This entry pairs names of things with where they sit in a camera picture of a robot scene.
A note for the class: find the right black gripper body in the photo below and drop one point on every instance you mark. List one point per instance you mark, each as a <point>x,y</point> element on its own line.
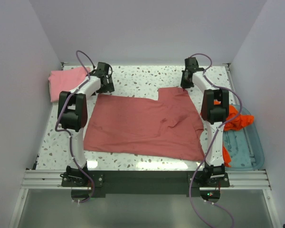
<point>184,83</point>

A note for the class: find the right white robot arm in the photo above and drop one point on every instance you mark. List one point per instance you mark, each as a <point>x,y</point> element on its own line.
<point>214,111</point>

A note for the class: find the folded pink t shirt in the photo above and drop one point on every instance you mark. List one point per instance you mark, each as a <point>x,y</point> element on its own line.
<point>65,80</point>

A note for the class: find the clear teal plastic bin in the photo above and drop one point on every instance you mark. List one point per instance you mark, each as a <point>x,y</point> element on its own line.
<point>244,146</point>

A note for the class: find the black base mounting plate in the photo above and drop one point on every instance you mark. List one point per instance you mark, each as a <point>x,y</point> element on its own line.
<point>100,183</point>

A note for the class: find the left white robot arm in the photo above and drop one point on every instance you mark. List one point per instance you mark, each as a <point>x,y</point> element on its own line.
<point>72,113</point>

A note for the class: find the orange t shirt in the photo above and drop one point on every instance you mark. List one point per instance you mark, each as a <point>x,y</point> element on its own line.
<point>234,124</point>

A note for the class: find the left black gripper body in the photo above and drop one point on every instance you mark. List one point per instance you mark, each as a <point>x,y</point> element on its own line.
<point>109,87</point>

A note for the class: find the dusty red t shirt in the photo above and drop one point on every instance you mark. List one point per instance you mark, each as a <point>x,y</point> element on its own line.
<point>167,127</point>

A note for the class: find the aluminium frame rail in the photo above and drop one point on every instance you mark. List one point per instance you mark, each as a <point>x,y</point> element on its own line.
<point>239,180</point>

